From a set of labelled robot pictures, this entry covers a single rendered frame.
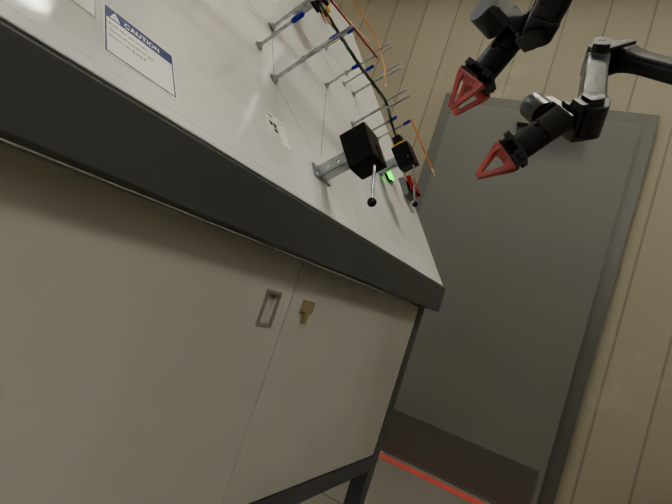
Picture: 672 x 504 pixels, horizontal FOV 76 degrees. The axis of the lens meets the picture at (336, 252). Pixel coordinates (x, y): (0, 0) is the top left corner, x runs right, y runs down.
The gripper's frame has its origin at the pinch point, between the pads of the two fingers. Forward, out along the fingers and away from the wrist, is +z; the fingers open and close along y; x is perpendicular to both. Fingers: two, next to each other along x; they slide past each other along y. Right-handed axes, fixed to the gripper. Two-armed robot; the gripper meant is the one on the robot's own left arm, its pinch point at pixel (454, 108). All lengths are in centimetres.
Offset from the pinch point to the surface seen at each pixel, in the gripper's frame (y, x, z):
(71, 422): 72, 14, 52
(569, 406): -143, 98, 60
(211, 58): 59, -8, 19
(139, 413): 65, 16, 53
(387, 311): 6.6, 20.5, 43.0
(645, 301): -159, 88, -2
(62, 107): 79, 3, 26
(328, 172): 39.6, 4.2, 23.1
